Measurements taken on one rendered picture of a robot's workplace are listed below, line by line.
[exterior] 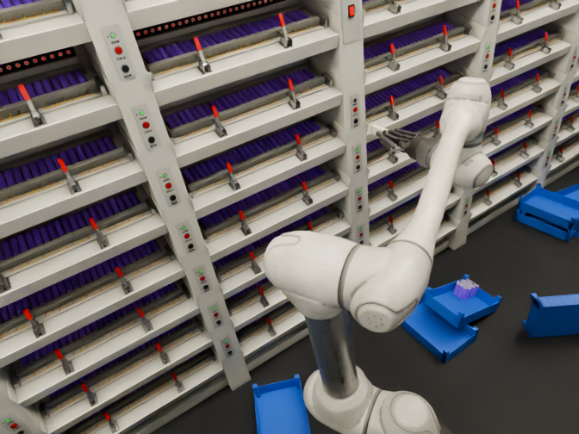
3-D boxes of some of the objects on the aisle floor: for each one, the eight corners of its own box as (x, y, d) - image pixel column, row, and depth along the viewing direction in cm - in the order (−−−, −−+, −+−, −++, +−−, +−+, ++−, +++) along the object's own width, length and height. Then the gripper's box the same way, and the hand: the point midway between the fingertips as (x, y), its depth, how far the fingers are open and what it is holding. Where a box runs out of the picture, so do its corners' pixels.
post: (371, 303, 209) (357, -158, 106) (357, 312, 206) (327, -154, 103) (346, 281, 224) (312, -143, 121) (333, 289, 220) (285, -140, 117)
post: (251, 379, 184) (78, -128, 81) (232, 391, 181) (28, -121, 77) (232, 349, 198) (65, -114, 95) (214, 359, 195) (21, -109, 92)
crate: (461, 287, 210) (466, 274, 206) (496, 311, 195) (502, 297, 192) (421, 300, 194) (426, 287, 190) (457, 328, 179) (463, 313, 176)
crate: (476, 339, 184) (479, 328, 179) (445, 364, 177) (446, 353, 172) (425, 300, 206) (426, 288, 201) (395, 320, 199) (395, 309, 194)
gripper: (408, 169, 125) (357, 145, 143) (439, 154, 130) (386, 132, 147) (409, 146, 121) (357, 124, 138) (441, 132, 126) (386, 112, 143)
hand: (379, 131), depth 140 cm, fingers closed
